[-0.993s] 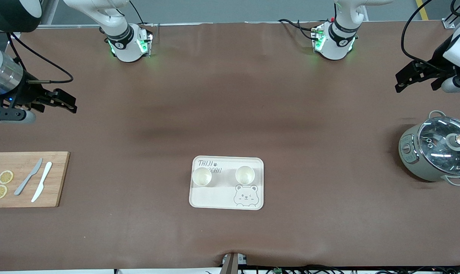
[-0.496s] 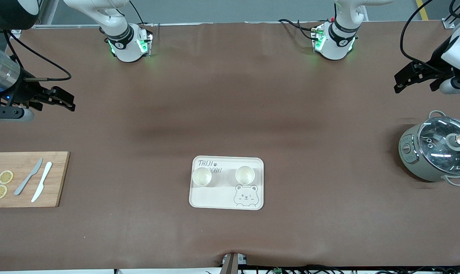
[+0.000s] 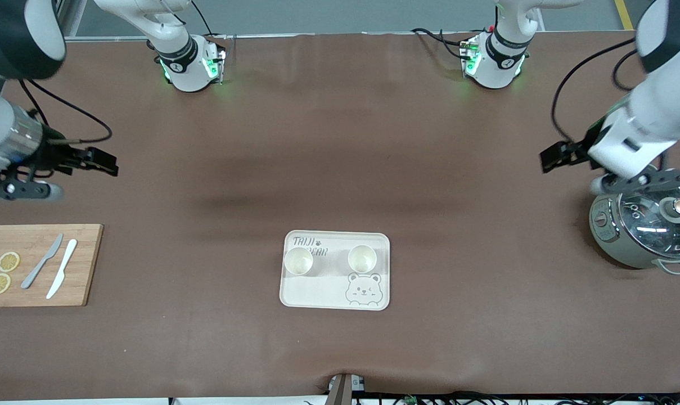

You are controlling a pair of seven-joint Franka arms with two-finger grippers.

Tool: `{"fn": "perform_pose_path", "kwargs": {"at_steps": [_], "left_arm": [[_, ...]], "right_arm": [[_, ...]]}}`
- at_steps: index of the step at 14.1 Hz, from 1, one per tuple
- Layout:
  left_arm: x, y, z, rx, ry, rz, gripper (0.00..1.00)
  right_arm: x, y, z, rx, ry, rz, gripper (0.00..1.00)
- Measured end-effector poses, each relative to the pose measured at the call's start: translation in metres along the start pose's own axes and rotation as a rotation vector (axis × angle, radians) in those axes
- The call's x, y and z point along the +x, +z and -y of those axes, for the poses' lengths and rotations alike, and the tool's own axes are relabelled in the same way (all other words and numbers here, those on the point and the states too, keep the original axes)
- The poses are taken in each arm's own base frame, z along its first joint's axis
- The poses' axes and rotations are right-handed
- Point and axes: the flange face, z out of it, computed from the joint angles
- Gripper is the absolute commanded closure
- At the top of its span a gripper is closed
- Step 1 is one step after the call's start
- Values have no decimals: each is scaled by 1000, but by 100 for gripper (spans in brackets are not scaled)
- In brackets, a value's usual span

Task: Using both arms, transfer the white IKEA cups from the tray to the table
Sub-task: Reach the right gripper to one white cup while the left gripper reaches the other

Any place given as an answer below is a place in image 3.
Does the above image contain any white IKEA cup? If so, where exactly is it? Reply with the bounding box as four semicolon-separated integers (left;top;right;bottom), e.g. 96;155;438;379
283;246;315;276
348;244;378;275

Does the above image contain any glass pot lid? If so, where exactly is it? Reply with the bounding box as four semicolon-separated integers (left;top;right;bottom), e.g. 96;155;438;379
615;172;680;259

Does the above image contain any steel pot with glass lid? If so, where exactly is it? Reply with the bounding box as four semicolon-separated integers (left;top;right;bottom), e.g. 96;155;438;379
589;163;680;275

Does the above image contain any white plastic knife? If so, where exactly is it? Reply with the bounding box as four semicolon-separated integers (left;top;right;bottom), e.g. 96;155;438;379
46;239;78;300

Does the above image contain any grey plastic knife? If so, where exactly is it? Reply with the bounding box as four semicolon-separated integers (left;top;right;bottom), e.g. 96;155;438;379
20;233;64;290

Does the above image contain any bamboo cutting board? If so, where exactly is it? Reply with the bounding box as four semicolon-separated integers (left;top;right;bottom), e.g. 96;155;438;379
0;224;104;308

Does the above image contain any brown table cover mat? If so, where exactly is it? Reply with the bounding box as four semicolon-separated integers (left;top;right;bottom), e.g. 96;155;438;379
0;33;680;401

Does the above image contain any cream bear print tray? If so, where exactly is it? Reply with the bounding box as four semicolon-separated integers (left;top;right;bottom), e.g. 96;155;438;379
280;231;391;311

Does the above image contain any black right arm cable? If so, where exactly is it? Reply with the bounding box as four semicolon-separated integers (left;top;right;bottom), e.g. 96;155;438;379
19;79;114;145

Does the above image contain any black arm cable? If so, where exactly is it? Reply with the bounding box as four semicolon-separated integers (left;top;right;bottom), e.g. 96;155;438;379
551;37;640;144
19;79;114;145

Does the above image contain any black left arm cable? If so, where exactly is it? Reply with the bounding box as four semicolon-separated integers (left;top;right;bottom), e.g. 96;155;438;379
551;37;640;144

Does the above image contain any black base cables bundle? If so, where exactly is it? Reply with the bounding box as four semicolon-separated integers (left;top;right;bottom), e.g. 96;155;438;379
412;27;471;60

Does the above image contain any black base cable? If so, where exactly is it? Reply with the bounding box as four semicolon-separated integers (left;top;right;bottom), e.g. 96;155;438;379
191;0;229;39

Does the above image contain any grey camera stand post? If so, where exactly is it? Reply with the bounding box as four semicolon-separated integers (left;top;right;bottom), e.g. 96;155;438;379
327;373;366;405

